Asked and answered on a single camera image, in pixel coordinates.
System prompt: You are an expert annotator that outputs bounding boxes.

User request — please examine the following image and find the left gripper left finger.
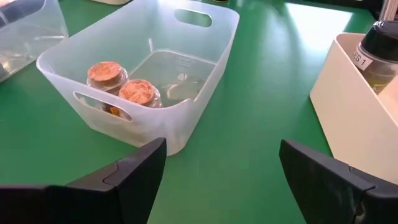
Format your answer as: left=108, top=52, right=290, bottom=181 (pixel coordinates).
left=0, top=138, right=167, bottom=224

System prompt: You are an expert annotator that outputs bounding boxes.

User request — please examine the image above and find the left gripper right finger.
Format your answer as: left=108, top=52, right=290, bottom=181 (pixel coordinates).
left=279, top=139, right=398, bottom=224

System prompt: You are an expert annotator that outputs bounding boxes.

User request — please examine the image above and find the white plastic bin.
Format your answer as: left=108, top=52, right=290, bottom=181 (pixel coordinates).
left=309, top=32, right=398, bottom=184
left=90, top=0, right=131, bottom=6

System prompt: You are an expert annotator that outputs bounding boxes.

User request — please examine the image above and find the small cork stopper jar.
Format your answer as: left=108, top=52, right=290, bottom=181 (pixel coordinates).
left=86, top=60, right=129, bottom=96
left=107, top=78, right=163, bottom=121

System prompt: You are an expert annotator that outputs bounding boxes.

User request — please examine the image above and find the black lid herb jar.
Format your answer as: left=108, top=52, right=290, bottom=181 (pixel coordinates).
left=351, top=20, right=398, bottom=96

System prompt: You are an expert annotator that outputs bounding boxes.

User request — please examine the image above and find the green table mat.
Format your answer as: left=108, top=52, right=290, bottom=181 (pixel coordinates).
left=0, top=0, right=379, bottom=224

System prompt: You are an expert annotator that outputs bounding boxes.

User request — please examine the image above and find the clear plastic bin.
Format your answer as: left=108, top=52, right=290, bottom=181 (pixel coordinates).
left=0, top=0, right=69, bottom=83
left=35, top=0, right=241, bottom=156

